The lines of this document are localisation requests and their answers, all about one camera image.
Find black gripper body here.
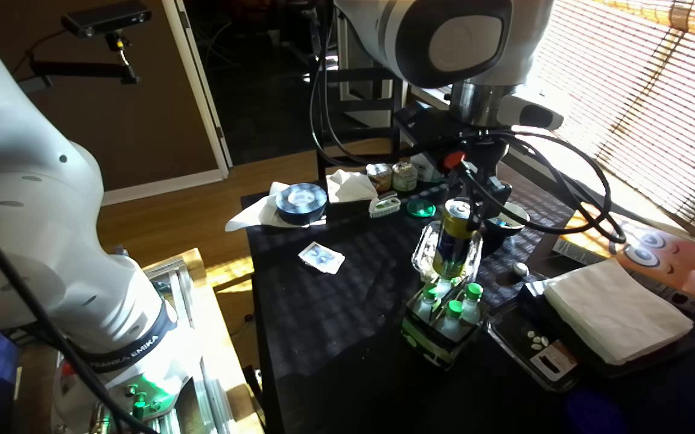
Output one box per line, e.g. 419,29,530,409
430,127,518,189

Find yellow and black drink can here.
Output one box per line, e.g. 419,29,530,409
432,197,478,280

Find cardboard four-bottle carton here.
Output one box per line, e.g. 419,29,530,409
399,275,488,371

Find small jar with green label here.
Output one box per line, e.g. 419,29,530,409
391,159,419,194

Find small jar with orange label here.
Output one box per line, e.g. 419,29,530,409
364,162,393,194

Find white folded napkin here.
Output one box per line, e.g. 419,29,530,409
324,166,381,206

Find small black labelled box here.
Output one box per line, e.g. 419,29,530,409
484,275,695,394

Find playing card pack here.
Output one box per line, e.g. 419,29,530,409
297,239,347,277

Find loose pistachio nuts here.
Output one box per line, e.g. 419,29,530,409
527,324,551,352

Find blue and white round plate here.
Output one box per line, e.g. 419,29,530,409
272,181,330,224

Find white folded towel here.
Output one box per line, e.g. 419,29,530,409
542,258,695,368

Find orange cartoon face book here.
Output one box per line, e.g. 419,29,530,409
551,210,695,305

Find wooden window blinds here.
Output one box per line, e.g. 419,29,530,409
513,0,695,239

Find large white paper napkin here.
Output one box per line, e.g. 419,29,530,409
223,178,330,236

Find wooden robot stand cart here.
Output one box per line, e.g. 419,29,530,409
8,248,266,434

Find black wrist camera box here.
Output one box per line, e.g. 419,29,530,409
393,100,466,142

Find black gripper cable bundle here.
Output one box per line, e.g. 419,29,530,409
307,0,632,244

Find white door frame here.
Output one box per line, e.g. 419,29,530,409
159,0,235,181

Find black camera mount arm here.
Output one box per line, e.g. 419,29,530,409
17,31,143,87

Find black camera on stand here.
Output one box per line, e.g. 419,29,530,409
61,1,155,40

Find long black robot cable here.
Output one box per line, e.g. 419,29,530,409
0,200,157,434

